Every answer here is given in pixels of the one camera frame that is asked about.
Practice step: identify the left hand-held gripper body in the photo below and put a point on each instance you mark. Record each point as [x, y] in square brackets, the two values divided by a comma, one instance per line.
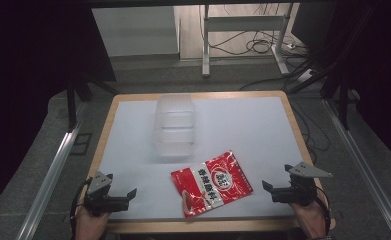
[100, 200]

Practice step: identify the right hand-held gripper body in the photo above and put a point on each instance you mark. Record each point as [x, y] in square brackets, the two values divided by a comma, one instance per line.
[298, 190]

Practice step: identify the red and white seasoning packet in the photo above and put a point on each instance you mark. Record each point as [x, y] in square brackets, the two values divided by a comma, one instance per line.
[213, 184]

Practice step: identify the clear plastic storage box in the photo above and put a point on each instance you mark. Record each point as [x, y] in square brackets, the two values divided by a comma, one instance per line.
[175, 126]

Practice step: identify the person's left hand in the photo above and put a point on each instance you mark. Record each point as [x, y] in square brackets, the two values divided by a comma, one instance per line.
[89, 224]

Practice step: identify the person's right hand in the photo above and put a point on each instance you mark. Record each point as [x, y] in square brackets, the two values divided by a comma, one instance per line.
[309, 218]

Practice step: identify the dark square floor plate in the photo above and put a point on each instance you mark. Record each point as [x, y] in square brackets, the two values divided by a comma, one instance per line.
[81, 144]

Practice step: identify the black metal stand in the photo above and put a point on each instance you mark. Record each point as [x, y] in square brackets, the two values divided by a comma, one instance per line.
[343, 100]
[71, 106]

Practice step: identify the white power strip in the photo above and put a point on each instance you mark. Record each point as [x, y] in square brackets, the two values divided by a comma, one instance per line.
[305, 76]

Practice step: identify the dark curtain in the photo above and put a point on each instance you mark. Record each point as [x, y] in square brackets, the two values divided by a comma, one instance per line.
[26, 83]
[379, 66]

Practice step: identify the white cabinet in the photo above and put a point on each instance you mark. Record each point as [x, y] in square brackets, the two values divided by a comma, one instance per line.
[134, 31]

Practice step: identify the aluminium floor rail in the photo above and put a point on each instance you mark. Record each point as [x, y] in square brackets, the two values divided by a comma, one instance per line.
[48, 180]
[363, 160]

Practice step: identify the white metal desk frame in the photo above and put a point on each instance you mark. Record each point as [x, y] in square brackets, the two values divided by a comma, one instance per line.
[205, 43]

